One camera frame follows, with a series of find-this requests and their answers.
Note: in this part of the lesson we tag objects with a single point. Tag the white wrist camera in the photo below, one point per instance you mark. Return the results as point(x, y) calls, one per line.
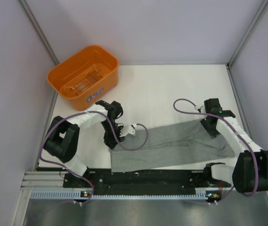
point(128, 130)
point(200, 108)

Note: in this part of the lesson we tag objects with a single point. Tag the grey slotted cable duct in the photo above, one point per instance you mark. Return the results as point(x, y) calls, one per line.
point(83, 195)

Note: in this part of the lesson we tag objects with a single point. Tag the aluminium frame post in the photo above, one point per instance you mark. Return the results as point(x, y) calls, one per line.
point(24, 5)
point(254, 22)

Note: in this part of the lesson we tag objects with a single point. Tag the right aluminium frame post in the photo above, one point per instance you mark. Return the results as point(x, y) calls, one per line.
point(254, 22)

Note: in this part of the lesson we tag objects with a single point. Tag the orange plastic basket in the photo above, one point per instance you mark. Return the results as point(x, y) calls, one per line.
point(85, 77)

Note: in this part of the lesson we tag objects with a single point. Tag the grey t shirt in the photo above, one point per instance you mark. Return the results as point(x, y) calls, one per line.
point(177, 144)

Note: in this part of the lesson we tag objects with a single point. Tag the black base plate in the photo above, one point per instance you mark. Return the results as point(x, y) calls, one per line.
point(150, 182)

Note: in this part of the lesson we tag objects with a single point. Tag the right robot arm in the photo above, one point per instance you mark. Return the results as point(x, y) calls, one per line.
point(249, 173)

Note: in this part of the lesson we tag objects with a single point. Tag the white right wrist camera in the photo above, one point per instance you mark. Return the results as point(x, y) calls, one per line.
point(200, 108)

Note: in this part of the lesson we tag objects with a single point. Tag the aluminium front rail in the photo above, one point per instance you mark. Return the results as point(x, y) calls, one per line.
point(71, 181)

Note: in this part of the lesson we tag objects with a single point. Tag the left aluminium frame post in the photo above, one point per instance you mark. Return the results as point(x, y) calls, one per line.
point(24, 5)

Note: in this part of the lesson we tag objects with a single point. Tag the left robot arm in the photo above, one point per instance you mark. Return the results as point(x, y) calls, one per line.
point(63, 136)

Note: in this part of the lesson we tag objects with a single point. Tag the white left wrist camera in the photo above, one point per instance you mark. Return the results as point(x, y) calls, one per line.
point(128, 130)

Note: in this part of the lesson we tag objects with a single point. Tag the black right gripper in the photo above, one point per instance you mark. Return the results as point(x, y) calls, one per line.
point(212, 133)

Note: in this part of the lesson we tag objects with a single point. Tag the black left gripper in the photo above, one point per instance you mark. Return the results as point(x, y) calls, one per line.
point(109, 141)

